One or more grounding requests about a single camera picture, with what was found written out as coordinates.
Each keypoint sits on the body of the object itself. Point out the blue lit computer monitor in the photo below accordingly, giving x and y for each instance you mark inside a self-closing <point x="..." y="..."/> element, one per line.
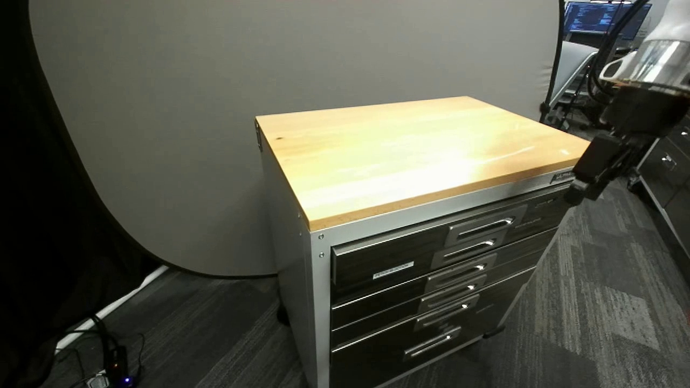
<point x="593" y="19"/>

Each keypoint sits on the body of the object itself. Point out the grey metal tool drawer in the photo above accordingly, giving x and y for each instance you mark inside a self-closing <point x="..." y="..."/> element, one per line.
<point x="484" y="227"/>

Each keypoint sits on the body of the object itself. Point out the dark fronted cabinet drawer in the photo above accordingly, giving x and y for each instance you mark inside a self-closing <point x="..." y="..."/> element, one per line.
<point x="443" y="313"/>
<point x="468" y="248"/>
<point x="457" y="274"/>
<point x="433" y="341"/>
<point x="452" y="291"/>

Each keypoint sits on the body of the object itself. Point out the black power adapter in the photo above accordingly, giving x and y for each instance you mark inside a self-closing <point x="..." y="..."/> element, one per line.
<point x="115" y="362"/>

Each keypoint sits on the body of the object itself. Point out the black curtain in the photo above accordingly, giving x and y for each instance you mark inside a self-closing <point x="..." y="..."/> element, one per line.
<point x="29" y="216"/>

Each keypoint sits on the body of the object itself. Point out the grey round photo backdrop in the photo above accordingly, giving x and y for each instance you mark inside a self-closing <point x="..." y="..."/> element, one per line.
<point x="217" y="108"/>

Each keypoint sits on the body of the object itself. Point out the black side cabinet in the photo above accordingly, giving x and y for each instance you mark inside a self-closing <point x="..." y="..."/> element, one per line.
<point x="670" y="186"/>

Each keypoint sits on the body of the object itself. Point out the grey cabinet with wooden top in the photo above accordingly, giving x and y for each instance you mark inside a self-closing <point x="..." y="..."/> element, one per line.
<point x="416" y="151"/>

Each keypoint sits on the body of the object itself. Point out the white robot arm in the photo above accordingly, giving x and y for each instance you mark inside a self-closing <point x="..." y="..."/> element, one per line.
<point x="647" y="66"/>

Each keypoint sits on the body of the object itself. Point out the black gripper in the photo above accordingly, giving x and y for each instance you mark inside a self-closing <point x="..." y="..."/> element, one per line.
<point x="610" y="158"/>

